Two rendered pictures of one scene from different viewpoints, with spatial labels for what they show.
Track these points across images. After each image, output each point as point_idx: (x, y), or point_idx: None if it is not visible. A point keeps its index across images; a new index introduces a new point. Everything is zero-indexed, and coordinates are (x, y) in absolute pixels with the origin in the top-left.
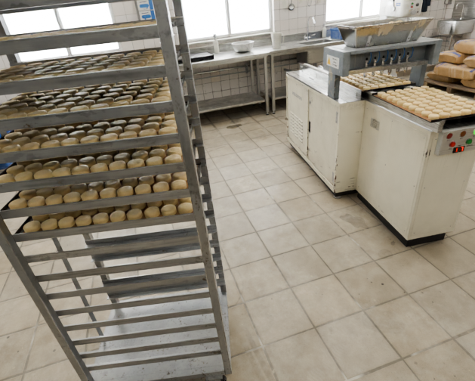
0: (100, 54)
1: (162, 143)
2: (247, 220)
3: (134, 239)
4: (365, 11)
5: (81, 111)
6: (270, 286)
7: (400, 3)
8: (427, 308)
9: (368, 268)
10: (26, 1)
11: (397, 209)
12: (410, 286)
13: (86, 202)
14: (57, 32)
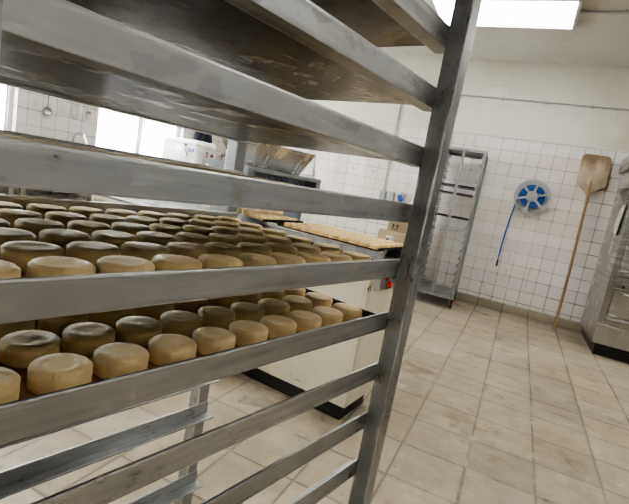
0: None
1: (405, 157)
2: (87, 439)
3: (12, 483)
4: (142, 149)
5: (350, 30)
6: None
7: (194, 149)
8: (413, 482)
9: (325, 458)
10: None
11: (325, 370)
12: (379, 463)
13: (262, 269)
14: None
